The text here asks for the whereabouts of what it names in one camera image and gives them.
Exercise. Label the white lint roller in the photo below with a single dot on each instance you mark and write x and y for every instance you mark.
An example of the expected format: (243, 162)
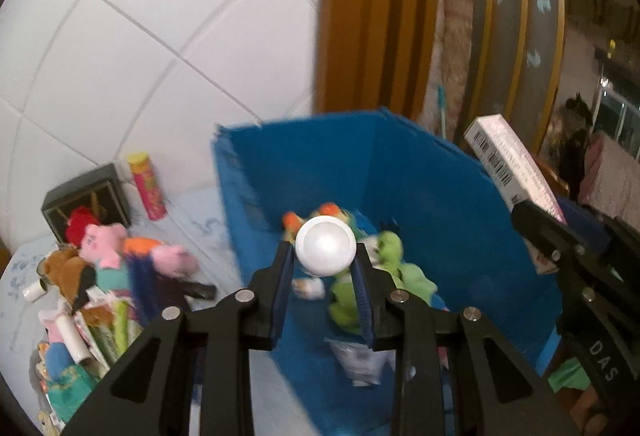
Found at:
(72, 336)

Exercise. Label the black gift box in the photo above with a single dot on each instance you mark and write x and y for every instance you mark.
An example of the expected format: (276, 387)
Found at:
(80, 181)

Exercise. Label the green cloth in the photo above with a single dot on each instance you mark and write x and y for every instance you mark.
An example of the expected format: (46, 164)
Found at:
(570, 375)

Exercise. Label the wooden wall trim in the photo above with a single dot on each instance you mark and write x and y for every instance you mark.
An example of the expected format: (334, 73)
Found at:
(370, 16)

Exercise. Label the green wet wipes pack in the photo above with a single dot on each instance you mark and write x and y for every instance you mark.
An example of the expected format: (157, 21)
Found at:
(70, 391)

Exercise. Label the gold framed glass door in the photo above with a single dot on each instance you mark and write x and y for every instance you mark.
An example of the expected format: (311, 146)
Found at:
(510, 16)

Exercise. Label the pink towel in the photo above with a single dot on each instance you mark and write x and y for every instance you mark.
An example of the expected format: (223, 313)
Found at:
(615, 176)

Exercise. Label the pink chip can yellow lid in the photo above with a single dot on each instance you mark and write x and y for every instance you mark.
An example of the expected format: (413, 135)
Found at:
(147, 188)

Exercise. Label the blue pink plush toy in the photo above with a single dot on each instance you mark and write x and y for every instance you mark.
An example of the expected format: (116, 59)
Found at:
(57, 358)

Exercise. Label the glass candle jar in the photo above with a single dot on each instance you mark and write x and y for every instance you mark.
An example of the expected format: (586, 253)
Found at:
(43, 273)

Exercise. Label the pink pig plush orange dress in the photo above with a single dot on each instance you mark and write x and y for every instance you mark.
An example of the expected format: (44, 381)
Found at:
(172, 261)

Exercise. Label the orange green plush toy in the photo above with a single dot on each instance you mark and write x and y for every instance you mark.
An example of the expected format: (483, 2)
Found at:
(290, 220)

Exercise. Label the green frog plush toy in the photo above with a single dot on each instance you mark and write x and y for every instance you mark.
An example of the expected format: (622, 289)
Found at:
(410, 278)

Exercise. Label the clear plastic packet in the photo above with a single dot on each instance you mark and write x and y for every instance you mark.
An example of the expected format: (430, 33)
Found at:
(355, 361)

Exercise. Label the brown plush toy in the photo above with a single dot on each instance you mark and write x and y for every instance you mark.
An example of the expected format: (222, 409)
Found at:
(62, 271)

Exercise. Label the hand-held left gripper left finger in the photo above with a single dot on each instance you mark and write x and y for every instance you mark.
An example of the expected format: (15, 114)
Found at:
(282, 296)

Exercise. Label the maroon fuzzy cloth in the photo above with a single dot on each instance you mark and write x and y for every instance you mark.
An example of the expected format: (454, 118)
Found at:
(170, 291)

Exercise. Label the blue fuzzy cloth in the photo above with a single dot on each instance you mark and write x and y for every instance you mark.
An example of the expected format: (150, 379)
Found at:
(145, 296)

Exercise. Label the blue plastic crate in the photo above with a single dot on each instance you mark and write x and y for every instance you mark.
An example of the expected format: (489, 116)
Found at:
(425, 176)

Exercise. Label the white paper roll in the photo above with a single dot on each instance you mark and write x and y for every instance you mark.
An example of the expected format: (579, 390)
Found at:
(34, 290)

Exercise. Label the pink pig plush teal dress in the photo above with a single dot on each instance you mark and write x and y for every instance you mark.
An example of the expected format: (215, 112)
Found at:
(102, 241)

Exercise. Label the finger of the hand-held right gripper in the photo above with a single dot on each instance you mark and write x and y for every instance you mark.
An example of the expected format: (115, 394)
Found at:
(585, 216)
(560, 241)

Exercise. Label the red plush toy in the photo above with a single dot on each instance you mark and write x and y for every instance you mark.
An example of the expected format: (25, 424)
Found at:
(80, 223)

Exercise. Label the white carton with pink sides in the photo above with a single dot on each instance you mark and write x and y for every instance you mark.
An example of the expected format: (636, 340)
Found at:
(505, 156)

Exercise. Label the green snack packet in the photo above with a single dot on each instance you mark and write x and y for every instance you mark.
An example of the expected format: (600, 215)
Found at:
(117, 331)

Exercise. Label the black remote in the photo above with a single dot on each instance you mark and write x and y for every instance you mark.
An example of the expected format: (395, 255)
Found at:
(200, 289)

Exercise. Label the wooden chair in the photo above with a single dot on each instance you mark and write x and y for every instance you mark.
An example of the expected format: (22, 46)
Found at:
(555, 176)

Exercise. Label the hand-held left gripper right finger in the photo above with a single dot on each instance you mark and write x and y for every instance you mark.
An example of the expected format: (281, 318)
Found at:
(361, 306)

